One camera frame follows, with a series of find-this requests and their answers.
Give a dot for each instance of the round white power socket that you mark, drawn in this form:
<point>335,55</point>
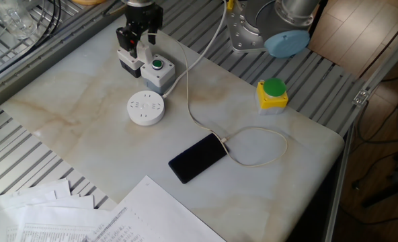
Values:
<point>145,107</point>

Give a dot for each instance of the white box green button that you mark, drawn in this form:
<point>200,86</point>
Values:
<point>158,75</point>

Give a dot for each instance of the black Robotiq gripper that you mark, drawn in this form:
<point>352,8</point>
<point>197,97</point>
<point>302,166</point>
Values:
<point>143,18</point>

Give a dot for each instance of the yellow box green mushroom button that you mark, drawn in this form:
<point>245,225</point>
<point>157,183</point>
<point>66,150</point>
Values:
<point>271,99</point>

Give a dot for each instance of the paper sheet with printed table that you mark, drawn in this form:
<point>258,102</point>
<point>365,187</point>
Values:
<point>51,228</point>

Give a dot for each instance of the paper sheet with text list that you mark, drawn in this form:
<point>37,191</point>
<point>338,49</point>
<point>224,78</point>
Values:
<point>158,215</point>

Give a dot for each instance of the white box red button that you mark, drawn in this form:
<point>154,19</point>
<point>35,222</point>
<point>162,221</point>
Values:
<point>126,61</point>

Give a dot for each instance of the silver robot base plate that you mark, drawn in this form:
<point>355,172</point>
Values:
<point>239,37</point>

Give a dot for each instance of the aluminium table rail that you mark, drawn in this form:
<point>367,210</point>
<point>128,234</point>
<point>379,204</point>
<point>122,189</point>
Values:
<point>34,65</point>

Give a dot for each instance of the aluminium beam with corner bracket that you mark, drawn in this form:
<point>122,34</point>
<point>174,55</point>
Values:
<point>362,97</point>

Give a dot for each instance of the black chair base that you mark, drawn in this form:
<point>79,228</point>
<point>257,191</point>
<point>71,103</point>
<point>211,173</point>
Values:
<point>390,190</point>

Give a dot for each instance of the blank white paper sheet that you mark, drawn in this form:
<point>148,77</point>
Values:
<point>68,201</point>
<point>44,188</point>

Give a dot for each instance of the black smartphone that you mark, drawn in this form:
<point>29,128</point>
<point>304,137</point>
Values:
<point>197,158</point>

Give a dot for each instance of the white charger adapter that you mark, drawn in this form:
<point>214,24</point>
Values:
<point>145,53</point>

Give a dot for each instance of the white marble pattern board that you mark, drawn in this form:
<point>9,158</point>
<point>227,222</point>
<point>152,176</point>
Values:
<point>84,101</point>

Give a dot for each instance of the clear glass pitcher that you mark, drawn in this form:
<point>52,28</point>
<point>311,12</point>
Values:
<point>14,20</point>

